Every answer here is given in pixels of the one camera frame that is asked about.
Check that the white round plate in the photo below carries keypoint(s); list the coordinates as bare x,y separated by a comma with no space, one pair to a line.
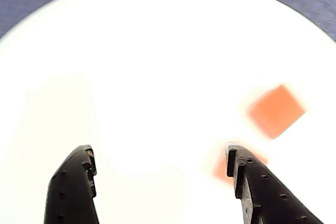
157,77

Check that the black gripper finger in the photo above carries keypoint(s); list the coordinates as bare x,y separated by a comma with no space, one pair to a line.
267,197
71,195

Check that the red cube with dark mark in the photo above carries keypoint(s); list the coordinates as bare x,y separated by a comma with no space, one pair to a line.
220,166

